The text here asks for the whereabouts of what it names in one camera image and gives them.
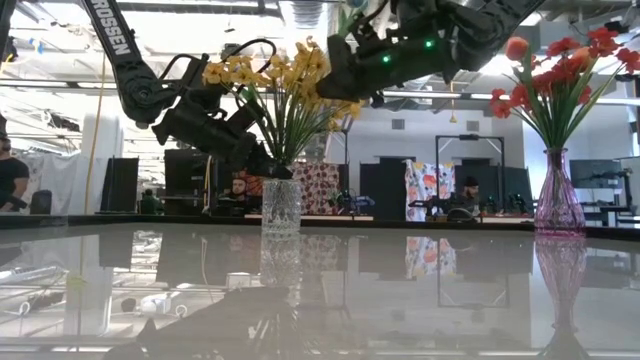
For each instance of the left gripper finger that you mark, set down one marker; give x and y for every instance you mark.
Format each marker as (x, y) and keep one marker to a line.
(260, 155)

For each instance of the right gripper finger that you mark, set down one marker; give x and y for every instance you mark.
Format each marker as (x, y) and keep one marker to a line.
(340, 75)

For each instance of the clear glass vase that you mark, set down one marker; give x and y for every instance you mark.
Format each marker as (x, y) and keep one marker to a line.
(281, 207)

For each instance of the purple glass vase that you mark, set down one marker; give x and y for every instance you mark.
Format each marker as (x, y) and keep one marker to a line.
(559, 205)

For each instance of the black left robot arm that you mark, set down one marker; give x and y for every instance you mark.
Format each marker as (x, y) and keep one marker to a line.
(112, 40)

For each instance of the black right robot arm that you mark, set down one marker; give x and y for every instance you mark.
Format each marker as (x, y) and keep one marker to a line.
(480, 25)

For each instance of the person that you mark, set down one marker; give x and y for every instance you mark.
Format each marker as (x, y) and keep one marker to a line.
(239, 189)
(470, 186)
(12, 175)

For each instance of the long overhead light bar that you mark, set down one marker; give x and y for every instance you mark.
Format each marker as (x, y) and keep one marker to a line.
(425, 94)

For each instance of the wide black panel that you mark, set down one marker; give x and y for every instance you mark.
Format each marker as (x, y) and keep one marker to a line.
(185, 185)

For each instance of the dotted floral cloth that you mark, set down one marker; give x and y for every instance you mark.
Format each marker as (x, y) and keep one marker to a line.
(320, 185)

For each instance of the black partition panel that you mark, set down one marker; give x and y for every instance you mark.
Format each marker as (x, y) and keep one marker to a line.
(120, 185)

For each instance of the black cabinet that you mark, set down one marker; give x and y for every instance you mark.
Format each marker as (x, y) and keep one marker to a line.
(382, 190)

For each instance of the white floral cloth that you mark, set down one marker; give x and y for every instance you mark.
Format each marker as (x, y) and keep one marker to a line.
(425, 185)

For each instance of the white curtain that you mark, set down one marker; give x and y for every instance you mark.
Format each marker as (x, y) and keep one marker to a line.
(60, 180)

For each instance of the black monitor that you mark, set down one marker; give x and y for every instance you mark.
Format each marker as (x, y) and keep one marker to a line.
(597, 174)

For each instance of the black metal frame stand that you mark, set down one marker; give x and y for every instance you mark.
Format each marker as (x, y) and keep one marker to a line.
(470, 136)

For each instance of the black aluminium table frame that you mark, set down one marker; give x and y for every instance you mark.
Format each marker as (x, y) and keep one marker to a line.
(150, 220)

